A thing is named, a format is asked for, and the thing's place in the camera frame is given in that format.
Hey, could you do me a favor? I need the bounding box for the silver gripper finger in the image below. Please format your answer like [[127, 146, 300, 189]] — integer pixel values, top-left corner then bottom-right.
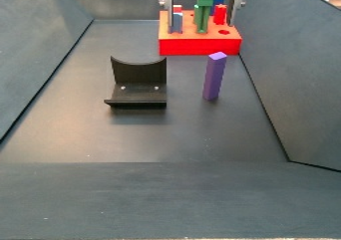
[[160, 0, 173, 27], [226, 0, 245, 27]]

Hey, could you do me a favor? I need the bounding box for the purple rectangular block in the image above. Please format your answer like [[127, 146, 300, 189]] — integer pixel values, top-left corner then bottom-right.
[[202, 52, 228, 101]]

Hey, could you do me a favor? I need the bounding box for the red peg board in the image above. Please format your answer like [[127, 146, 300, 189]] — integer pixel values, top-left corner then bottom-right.
[[160, 10, 242, 56]]

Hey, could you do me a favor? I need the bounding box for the red rectangular peg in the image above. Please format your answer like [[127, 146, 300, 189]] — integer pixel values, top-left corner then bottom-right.
[[173, 5, 182, 13]]

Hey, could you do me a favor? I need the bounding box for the dark blue rounded peg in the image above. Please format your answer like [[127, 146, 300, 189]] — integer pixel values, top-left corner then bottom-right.
[[210, 0, 225, 16]]

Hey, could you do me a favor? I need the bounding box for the red star peg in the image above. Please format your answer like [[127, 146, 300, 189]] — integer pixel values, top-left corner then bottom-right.
[[213, 4, 226, 25]]

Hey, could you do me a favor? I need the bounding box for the green arch-legged block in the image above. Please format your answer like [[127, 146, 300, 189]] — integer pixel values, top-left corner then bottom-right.
[[194, 0, 213, 33]]

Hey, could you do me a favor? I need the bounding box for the light blue notched peg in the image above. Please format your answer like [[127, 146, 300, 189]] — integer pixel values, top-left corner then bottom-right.
[[170, 13, 182, 34]]

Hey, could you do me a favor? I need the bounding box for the black curved stand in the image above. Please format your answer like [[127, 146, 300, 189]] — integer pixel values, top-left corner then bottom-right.
[[105, 58, 168, 108]]

